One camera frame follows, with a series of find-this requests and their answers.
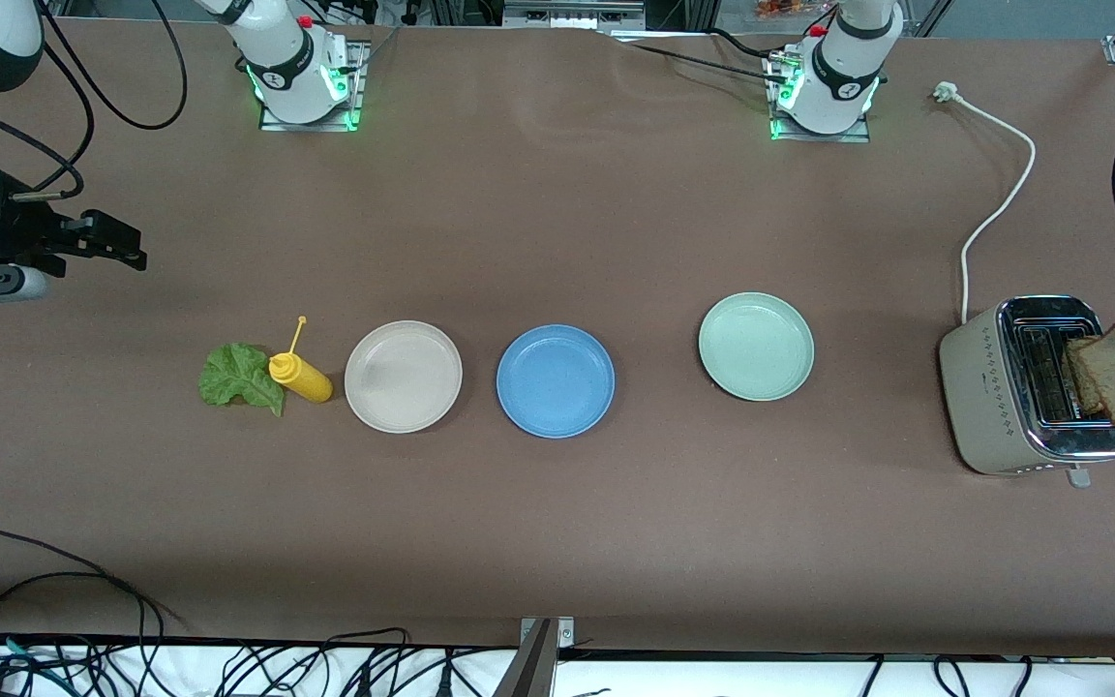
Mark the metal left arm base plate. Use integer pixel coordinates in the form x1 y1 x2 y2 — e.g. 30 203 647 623
768 53 870 144

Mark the black looped floor cable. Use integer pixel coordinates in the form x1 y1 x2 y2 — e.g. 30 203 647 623
0 528 186 697

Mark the beige chrome toaster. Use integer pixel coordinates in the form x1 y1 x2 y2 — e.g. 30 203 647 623
939 295 1115 488

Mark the green lettuce leaf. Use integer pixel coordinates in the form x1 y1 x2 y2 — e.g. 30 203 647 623
197 343 286 418

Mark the blue round plate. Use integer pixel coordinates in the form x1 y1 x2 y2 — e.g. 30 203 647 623
496 324 617 439

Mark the black base power cable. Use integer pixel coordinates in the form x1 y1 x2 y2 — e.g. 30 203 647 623
606 27 791 86

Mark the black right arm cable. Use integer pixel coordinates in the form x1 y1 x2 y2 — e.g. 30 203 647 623
0 0 190 199

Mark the yellow mustard squeeze bottle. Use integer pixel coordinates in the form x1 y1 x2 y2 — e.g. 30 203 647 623
268 316 334 405

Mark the beige round plate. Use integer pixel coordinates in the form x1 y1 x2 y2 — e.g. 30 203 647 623
344 320 464 435

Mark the white toaster power cable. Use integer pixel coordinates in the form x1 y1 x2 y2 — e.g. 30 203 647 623
933 82 1038 325

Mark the pale green round plate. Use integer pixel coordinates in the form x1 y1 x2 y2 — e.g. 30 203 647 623
698 292 816 403

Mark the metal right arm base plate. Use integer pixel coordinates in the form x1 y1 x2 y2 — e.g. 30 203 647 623
259 41 367 132

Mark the metal table edge bracket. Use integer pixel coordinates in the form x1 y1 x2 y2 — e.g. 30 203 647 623
495 617 576 697

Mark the grey box behind table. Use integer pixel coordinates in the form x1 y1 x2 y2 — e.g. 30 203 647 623
502 0 647 30

